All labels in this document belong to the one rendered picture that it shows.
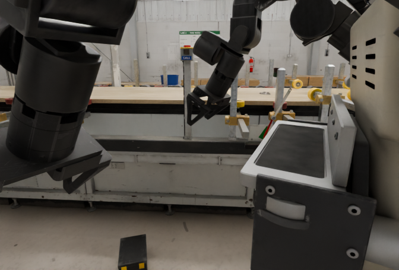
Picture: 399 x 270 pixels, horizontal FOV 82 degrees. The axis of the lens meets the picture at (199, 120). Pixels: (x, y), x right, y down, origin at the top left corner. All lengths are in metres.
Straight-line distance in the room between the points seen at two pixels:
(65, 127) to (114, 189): 1.74
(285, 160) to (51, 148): 0.25
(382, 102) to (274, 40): 8.48
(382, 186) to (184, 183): 1.57
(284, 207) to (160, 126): 1.40
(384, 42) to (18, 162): 0.31
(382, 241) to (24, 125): 0.33
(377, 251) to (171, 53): 8.44
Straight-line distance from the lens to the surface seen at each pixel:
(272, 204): 0.25
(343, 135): 0.24
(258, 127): 1.35
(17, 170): 0.25
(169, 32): 8.63
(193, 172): 1.73
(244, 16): 0.56
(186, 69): 1.29
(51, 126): 0.23
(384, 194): 0.31
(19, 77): 0.23
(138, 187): 1.88
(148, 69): 8.78
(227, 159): 1.44
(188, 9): 8.64
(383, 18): 0.24
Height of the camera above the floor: 1.16
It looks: 15 degrees down
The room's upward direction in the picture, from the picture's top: straight up
